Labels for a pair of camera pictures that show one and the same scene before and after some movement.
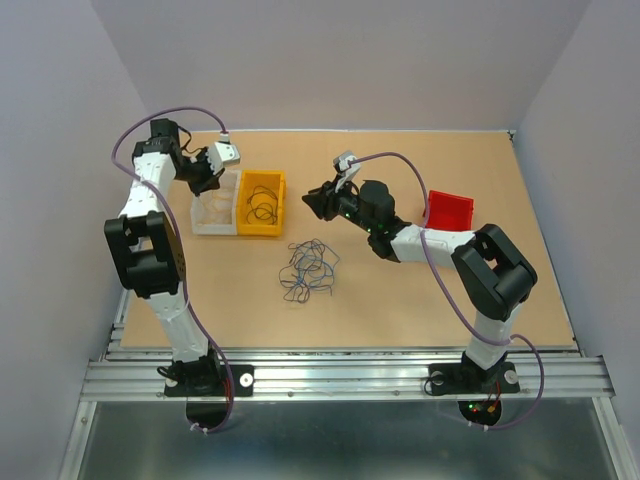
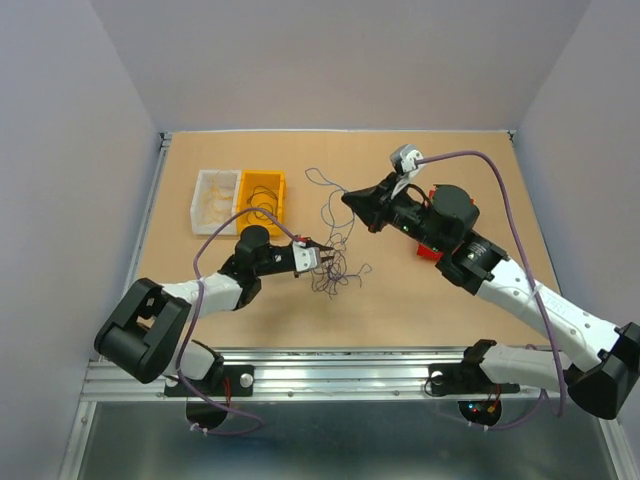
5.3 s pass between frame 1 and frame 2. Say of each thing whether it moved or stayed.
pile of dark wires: stayed
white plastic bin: stayed
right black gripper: moved
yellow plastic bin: stayed
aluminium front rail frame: stayed
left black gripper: moved
